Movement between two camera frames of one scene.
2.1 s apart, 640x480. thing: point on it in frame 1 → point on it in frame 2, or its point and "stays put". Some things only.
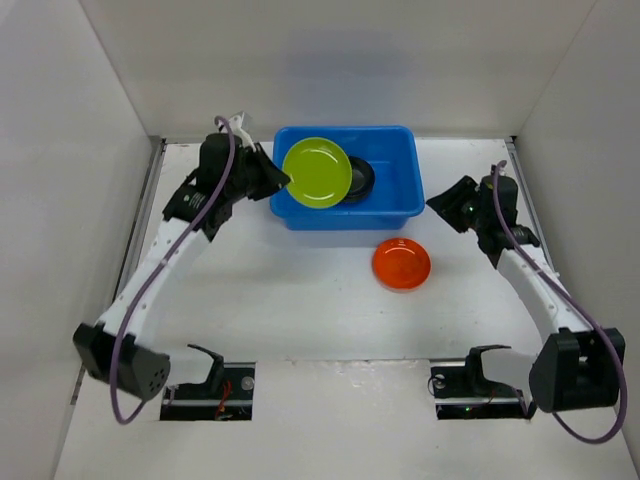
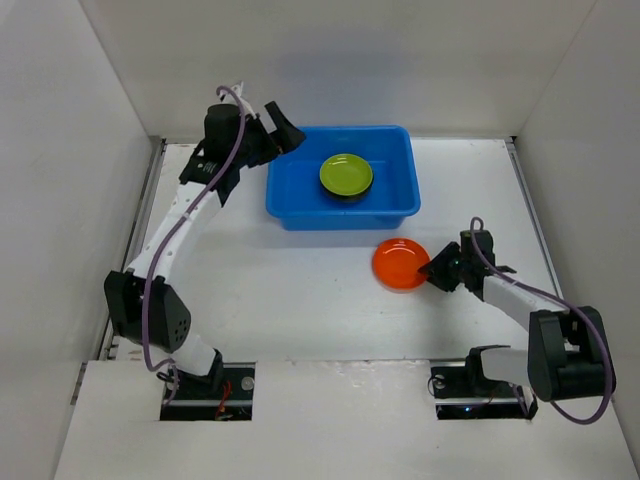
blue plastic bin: x=397 y=193 stays put
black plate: x=363 y=179 → x=347 y=198
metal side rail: x=157 y=151 stays put
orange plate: x=401 y=264 stays put
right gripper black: x=458 y=204 → x=451 y=270
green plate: x=320 y=172 → x=346 y=175
